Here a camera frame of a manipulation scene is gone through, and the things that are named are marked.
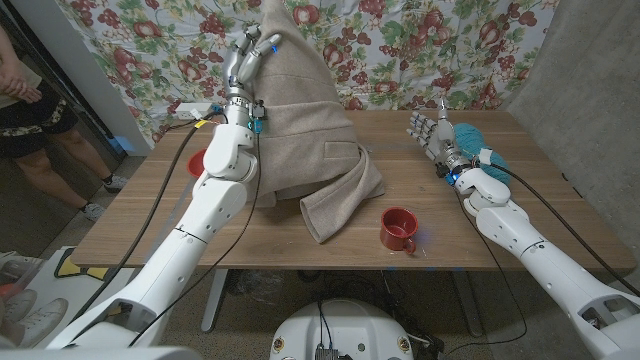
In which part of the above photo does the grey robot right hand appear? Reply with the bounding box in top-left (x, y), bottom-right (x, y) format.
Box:
top-left (405, 97), bottom-right (474, 179)

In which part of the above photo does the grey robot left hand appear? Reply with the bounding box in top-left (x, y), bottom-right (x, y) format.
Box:
top-left (222, 23), bottom-right (284, 109)

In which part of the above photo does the beige wool coat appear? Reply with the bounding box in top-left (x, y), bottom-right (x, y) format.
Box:
top-left (244, 0), bottom-right (386, 245)

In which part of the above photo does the teal yarn skein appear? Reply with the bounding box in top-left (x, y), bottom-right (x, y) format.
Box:
top-left (452, 122), bottom-right (512, 187)

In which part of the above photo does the red enamel cup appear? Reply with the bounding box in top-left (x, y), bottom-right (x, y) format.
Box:
top-left (379, 206), bottom-right (420, 256)

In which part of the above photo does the red bowl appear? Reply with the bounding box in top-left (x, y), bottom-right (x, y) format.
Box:
top-left (186, 147), bottom-right (208, 180)

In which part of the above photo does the white power strip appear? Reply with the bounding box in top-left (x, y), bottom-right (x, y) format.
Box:
top-left (174, 102), bottom-right (216, 120)

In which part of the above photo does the floral fruit print backdrop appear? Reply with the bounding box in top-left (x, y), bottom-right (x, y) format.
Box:
top-left (54, 0), bottom-right (560, 145)

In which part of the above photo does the white table leg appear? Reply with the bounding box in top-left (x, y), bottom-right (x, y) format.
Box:
top-left (452, 269), bottom-right (485, 338)
top-left (200, 268), bottom-right (229, 334)

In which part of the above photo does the person in black shorts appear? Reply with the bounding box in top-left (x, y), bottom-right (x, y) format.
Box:
top-left (0, 24), bottom-right (130, 224)

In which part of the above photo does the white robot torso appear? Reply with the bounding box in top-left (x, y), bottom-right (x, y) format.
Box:
top-left (268, 298), bottom-right (415, 360)

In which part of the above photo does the clear plastic bag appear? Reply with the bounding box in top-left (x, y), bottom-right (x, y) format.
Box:
top-left (234, 269), bottom-right (287, 302)

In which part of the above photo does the yellow black floor object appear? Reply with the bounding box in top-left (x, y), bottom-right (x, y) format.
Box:
top-left (53, 247), bottom-right (110, 281)

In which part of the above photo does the white sneaker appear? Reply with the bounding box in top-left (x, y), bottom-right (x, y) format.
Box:
top-left (0, 289), bottom-right (69, 347)

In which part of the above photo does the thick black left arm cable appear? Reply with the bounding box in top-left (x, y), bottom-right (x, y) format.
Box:
top-left (69, 112), bottom-right (227, 321)

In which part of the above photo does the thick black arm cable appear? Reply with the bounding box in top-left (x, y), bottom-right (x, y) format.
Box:
top-left (69, 112), bottom-right (227, 321)
top-left (491, 162), bottom-right (640, 298)

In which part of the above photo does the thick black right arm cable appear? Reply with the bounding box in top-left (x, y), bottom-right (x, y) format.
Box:
top-left (491, 162), bottom-right (640, 298)

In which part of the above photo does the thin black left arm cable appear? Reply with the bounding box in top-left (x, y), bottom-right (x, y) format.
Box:
top-left (127, 129), bottom-right (264, 348)

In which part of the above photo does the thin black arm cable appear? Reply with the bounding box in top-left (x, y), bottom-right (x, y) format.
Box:
top-left (127, 129), bottom-right (264, 348)
top-left (443, 187), bottom-right (529, 354)

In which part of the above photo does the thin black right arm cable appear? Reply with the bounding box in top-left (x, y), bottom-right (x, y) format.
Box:
top-left (443, 187), bottom-right (529, 354)

